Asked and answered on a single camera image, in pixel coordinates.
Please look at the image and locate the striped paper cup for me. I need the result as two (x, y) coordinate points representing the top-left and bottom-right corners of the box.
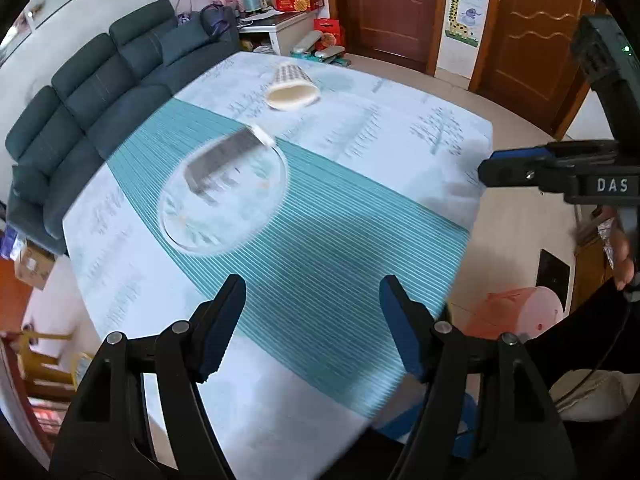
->
(265, 62), (320, 112)

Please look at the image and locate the silver foil wrapper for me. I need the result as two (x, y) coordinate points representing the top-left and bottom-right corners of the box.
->
(181, 126), (276, 207)

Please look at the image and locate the person's right hand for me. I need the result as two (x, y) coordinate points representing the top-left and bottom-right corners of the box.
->
(611, 228), (636, 290)

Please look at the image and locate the brown wooden door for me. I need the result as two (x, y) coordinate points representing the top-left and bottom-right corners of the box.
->
(470, 0), (605, 140)
(329, 0), (446, 76)

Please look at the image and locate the yellow wooden chair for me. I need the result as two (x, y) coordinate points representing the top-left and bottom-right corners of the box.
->
(16, 330), (77, 403)

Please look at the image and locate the blue plastic stool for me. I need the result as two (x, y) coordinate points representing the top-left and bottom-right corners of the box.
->
(374, 393), (478, 458)

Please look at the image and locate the pink plastic stool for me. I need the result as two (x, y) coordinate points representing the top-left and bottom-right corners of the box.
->
(463, 287), (564, 339)

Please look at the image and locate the cardboard box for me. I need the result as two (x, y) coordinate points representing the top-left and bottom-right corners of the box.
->
(14, 240), (55, 290)

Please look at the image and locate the teal and white tablecloth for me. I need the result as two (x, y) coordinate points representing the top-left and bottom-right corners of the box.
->
(63, 52), (492, 479)

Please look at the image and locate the clear glass plate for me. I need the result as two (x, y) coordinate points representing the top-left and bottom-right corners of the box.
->
(157, 136), (288, 256)

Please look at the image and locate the teal stepper machine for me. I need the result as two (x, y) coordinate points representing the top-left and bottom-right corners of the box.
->
(290, 30), (350, 66)

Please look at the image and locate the red paper bag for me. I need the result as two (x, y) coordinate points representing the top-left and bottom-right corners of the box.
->
(314, 18), (345, 50)

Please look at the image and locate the white side table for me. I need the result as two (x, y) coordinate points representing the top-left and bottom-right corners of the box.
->
(239, 10), (319, 56)

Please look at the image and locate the dark blue sofa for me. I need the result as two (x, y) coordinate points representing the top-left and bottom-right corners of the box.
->
(4, 0), (240, 256)

